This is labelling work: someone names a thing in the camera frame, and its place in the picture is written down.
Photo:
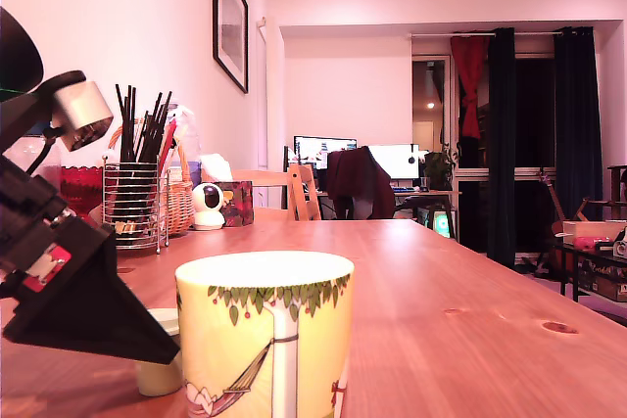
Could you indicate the pale cream coffee capsule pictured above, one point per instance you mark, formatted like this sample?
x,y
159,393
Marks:
x,y
157,381

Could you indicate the red glass goblet bowl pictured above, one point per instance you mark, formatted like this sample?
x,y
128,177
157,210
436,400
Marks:
x,y
81,188

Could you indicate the yellow tree print mug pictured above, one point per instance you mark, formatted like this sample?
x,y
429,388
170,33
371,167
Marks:
x,y
220,364

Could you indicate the floral tissue box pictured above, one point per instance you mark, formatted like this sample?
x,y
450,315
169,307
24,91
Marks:
x,y
240,207

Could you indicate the white tissue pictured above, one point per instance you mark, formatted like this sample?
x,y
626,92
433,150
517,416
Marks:
x,y
215,168

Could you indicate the black chopstick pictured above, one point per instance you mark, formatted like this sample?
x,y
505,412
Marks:
x,y
121,124
130,124
160,126

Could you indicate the wooden chair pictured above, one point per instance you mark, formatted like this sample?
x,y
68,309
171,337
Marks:
x,y
303,198

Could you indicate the computer monitor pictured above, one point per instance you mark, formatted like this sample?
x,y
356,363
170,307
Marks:
x,y
318,151
397,161

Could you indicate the dark red jacket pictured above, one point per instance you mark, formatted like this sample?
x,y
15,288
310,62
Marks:
x,y
357,173

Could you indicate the black framed picture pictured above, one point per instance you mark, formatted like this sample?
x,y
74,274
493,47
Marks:
x,y
230,26

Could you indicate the wooden desk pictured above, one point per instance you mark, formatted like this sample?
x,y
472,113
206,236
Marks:
x,y
431,193

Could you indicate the computer tower with lit fan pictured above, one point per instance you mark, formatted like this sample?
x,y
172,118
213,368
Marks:
x,y
443,224

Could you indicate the green potted plant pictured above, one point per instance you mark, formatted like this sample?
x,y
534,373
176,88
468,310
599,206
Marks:
x,y
438,168

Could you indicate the dark curtain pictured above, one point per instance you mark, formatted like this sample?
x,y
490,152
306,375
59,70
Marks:
x,y
578,119
502,144

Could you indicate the red curtain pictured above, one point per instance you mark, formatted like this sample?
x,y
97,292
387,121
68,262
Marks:
x,y
470,70

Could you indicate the wooden guitar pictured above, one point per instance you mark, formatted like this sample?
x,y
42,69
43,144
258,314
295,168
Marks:
x,y
558,229

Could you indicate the black low table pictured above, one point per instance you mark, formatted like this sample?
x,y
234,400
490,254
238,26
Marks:
x,y
575,281

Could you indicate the pink small object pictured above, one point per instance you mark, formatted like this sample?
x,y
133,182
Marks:
x,y
588,243

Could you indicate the pale wooden box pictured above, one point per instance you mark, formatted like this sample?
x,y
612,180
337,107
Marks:
x,y
588,229

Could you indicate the dark board game box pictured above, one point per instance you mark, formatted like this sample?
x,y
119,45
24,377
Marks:
x,y
605,276

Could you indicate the small white device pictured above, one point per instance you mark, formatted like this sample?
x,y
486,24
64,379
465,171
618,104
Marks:
x,y
621,246

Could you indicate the small white round camera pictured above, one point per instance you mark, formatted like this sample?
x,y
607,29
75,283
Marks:
x,y
201,202

